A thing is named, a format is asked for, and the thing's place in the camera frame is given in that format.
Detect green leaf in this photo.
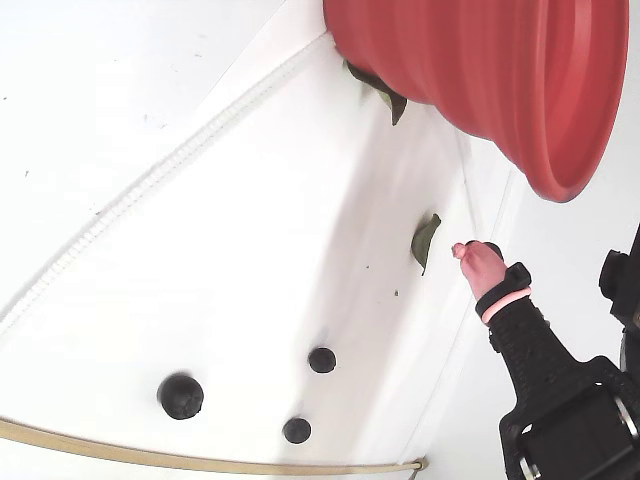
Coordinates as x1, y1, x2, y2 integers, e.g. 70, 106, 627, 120
342, 58, 409, 127
410, 213, 443, 277

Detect red collapsible silicone cup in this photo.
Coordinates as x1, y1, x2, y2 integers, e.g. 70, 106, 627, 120
322, 0, 630, 204

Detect wooden dowel stick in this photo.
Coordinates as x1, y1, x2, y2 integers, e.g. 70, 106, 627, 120
0, 416, 430, 476

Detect large dark blueberry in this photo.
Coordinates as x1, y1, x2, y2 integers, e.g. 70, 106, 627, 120
156, 372, 206, 421

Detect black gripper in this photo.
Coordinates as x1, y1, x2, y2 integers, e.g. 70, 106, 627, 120
498, 357, 640, 480

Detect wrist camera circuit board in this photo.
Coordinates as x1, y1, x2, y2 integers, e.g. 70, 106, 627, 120
598, 224, 640, 334

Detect pink covered gripper finger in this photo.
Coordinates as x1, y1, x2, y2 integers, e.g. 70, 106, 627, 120
451, 239, 594, 401

